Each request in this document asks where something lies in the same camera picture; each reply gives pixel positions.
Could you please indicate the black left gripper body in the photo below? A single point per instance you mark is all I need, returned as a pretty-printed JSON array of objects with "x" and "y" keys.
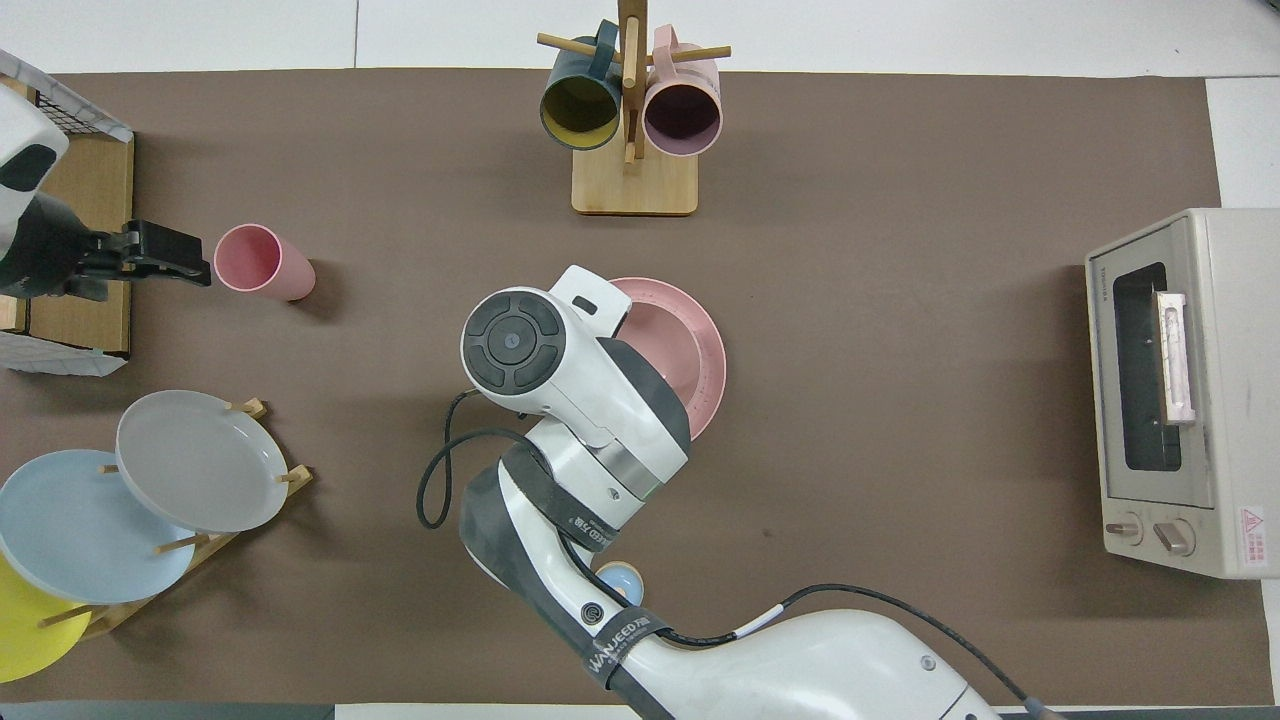
[{"x": 45, "y": 255}]

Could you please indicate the pink cup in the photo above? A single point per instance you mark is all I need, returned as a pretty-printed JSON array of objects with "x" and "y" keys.
[{"x": 260, "y": 262}]

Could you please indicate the pink bowl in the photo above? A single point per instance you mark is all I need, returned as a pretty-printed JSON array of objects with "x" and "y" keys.
[{"x": 668, "y": 345}]

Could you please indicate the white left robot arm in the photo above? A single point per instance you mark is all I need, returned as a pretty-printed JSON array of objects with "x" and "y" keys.
[{"x": 20, "y": 130}]

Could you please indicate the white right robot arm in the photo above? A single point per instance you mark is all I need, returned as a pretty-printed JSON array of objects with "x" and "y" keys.
[{"x": 600, "y": 400}]

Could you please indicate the white patterned cloth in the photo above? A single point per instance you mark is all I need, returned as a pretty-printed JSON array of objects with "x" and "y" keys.
[{"x": 70, "y": 105}]

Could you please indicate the grey plate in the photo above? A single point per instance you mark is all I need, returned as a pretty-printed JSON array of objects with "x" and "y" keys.
[{"x": 200, "y": 460}]

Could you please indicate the wooden plate rack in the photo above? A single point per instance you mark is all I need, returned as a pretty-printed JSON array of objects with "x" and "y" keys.
[{"x": 295, "y": 480}]

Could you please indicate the light blue plate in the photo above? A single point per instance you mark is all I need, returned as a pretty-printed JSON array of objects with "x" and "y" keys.
[{"x": 80, "y": 530}]

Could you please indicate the yellow plate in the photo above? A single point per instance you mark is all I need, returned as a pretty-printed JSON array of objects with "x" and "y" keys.
[{"x": 25, "y": 635}]

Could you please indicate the dark blue mug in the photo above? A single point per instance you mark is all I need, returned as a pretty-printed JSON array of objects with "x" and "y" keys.
[{"x": 580, "y": 105}]

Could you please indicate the wooden mug tree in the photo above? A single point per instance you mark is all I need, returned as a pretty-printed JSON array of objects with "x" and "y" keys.
[{"x": 635, "y": 185}]

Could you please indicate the pale pink mug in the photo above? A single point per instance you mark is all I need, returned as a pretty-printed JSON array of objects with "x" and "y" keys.
[{"x": 685, "y": 115}]

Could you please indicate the blue call bell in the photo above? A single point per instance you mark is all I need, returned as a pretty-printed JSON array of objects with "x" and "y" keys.
[{"x": 622, "y": 580}]

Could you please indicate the pink plate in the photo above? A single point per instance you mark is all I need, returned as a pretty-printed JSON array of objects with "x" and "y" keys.
[{"x": 712, "y": 375}]

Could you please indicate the brown table mat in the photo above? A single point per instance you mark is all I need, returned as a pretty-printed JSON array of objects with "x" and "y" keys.
[{"x": 900, "y": 200}]

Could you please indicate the beige toaster oven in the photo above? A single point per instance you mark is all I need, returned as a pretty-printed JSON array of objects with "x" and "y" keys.
[{"x": 1220, "y": 400}]

